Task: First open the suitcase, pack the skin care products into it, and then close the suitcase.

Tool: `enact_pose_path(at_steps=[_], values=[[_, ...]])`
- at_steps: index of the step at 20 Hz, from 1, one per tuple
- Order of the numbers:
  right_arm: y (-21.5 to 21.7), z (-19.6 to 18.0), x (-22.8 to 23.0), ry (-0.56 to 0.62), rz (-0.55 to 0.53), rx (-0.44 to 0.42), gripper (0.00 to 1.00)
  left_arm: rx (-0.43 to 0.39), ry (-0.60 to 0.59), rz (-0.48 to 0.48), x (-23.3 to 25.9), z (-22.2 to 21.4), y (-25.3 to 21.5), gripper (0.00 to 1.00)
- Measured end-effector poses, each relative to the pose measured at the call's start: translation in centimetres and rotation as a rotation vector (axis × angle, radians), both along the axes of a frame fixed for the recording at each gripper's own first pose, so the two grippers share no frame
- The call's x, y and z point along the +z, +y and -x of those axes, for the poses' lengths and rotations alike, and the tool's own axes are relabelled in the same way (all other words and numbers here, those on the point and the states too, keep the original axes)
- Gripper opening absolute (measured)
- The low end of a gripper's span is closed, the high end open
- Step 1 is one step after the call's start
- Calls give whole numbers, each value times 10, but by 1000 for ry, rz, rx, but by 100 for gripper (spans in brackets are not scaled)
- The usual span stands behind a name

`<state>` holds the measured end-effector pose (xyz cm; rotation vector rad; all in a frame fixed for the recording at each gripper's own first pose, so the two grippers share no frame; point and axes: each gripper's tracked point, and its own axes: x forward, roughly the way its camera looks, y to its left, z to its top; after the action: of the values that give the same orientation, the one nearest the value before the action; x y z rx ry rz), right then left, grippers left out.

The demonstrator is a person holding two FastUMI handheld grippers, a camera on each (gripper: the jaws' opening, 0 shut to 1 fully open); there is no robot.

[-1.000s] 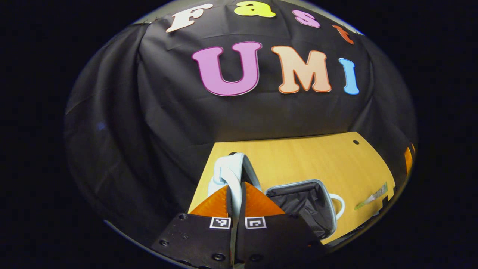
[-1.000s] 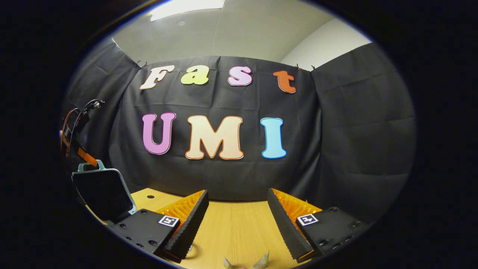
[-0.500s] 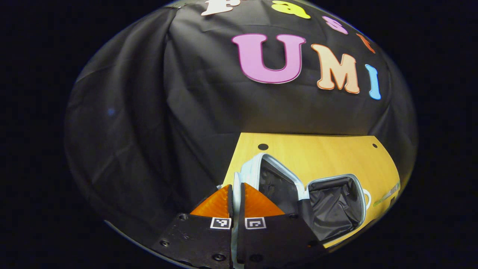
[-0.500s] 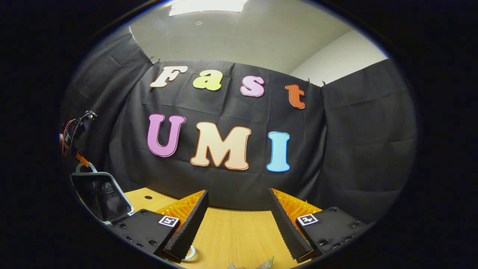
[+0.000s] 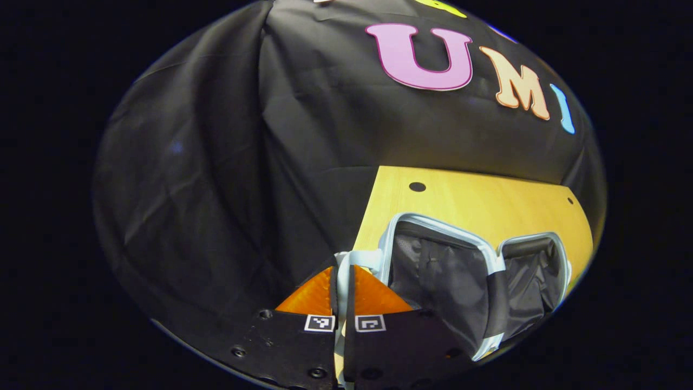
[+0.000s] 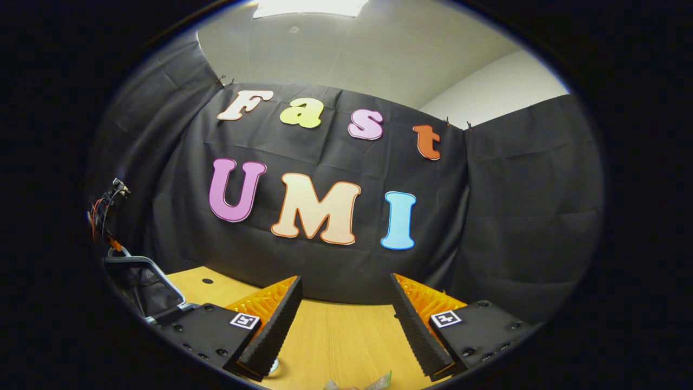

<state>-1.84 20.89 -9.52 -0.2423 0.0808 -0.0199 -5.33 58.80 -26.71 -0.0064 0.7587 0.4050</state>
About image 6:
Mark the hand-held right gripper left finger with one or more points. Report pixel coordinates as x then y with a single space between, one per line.
276 330

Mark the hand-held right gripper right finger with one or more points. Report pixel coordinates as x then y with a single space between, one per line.
417 336

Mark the white skin care sachet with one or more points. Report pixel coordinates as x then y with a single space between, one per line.
332 385

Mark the pale green skin care sachet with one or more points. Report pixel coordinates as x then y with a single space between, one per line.
378 381

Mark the black backdrop cloth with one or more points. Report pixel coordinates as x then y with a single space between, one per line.
325 260

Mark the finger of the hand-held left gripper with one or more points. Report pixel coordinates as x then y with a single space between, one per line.
114 242

